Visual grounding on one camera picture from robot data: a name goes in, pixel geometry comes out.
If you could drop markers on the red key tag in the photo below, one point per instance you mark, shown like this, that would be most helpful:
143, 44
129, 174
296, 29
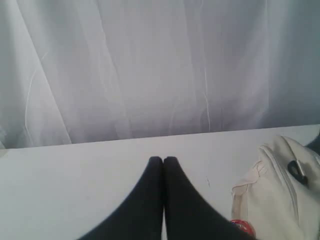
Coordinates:
244, 226

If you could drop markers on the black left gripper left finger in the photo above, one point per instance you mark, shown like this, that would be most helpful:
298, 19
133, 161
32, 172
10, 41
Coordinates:
140, 215

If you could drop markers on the cream canvas duffel bag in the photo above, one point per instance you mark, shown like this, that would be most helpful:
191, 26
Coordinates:
272, 200

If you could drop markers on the black D-ring buckle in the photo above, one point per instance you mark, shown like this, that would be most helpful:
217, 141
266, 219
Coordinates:
295, 168

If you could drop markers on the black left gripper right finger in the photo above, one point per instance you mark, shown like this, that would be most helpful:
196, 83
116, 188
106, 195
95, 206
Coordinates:
187, 214

